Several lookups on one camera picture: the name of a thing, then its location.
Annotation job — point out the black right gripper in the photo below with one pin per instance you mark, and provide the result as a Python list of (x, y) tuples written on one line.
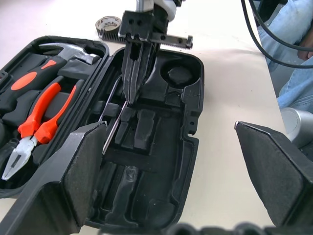
[(137, 27)]

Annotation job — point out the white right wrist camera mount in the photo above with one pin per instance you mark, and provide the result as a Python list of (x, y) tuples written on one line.
[(169, 7)]

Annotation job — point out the metal screwdriver shaft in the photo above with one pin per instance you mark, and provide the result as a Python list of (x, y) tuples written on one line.
[(114, 129)]

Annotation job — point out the person in blue jeans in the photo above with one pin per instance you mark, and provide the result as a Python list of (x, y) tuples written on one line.
[(293, 29)]

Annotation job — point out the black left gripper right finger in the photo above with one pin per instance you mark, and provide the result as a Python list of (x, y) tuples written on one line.
[(281, 176)]

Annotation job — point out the brown packing tape roll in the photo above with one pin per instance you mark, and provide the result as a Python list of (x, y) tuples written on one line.
[(107, 23)]

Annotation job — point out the black plastic tool case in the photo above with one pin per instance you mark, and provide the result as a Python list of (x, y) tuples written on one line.
[(171, 147)]

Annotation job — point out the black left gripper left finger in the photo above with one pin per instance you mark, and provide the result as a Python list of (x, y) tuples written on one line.
[(61, 176)]

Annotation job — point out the grey metal cylinder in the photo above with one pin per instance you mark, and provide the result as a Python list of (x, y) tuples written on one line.
[(296, 120)]

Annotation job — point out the thin steel shaft screwdriver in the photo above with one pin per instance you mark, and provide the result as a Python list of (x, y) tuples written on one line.
[(108, 100)]

